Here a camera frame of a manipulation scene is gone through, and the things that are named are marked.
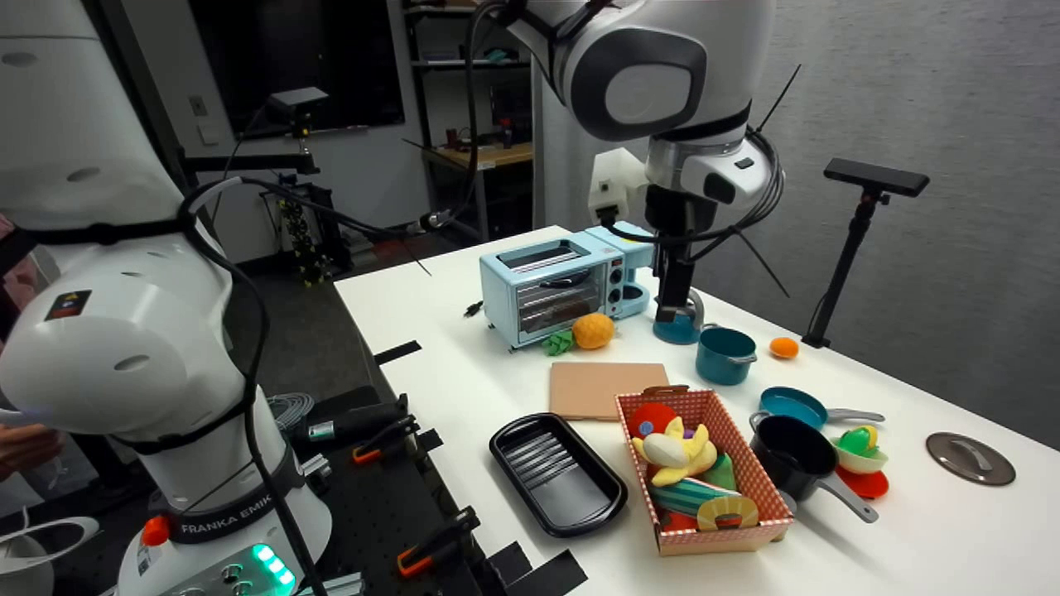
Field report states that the black toy saucepan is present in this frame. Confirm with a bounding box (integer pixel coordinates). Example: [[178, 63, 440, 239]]
[[753, 416, 877, 523]]

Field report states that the robot base controller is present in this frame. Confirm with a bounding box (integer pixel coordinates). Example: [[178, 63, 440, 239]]
[[111, 517, 305, 596]]

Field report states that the teal toy kettle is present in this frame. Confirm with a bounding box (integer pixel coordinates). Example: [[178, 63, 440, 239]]
[[654, 291, 705, 344]]

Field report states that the green plush toy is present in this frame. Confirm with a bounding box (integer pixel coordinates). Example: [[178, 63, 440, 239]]
[[703, 452, 737, 490]]

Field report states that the green toy vegetable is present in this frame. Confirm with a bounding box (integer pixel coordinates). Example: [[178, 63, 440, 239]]
[[543, 328, 576, 359]]

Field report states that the teal toy pot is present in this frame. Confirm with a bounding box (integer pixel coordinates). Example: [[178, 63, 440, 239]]
[[694, 328, 756, 384]]

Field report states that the red checkered cardboard box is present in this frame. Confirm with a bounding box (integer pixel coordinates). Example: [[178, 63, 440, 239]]
[[620, 388, 793, 557]]

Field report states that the toy burger on red plate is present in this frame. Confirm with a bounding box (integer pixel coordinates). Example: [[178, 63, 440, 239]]
[[834, 424, 888, 499]]

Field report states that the black camera stand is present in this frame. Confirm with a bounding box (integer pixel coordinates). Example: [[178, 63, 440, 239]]
[[800, 159, 926, 349]]

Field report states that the red apple plush toy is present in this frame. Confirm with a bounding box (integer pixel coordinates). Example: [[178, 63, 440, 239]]
[[628, 404, 675, 438]]

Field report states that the black rectangular tray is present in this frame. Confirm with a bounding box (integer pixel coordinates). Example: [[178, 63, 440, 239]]
[[490, 413, 626, 538]]

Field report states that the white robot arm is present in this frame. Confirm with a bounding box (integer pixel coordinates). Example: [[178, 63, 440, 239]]
[[0, 0, 779, 596]]

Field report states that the teal toy frying pan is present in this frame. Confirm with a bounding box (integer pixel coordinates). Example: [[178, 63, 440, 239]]
[[756, 388, 880, 431]]

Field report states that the striped teal plush toy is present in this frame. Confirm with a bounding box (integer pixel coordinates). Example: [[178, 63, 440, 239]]
[[654, 479, 730, 510]]

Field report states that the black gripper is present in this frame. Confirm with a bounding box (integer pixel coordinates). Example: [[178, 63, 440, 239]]
[[646, 187, 715, 320]]

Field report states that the wooden cutting board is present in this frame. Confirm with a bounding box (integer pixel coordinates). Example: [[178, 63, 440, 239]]
[[551, 362, 666, 422]]

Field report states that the small orange toy fruit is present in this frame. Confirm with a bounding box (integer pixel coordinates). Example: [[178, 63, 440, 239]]
[[769, 336, 800, 362]]

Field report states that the grey round table grommet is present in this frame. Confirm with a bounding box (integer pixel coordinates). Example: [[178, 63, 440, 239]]
[[924, 431, 1017, 488]]

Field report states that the pineapple slice plush toy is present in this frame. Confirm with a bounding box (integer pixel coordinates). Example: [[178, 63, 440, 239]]
[[694, 496, 760, 533]]

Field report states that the orange black clamp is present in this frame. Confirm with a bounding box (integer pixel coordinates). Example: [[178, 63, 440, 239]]
[[393, 508, 480, 580], [349, 413, 440, 467]]

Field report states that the yellow banana plush toy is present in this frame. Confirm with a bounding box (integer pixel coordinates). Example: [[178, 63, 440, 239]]
[[633, 416, 720, 488]]

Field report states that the light blue toy toaster oven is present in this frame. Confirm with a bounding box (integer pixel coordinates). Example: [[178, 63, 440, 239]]
[[480, 224, 654, 352]]

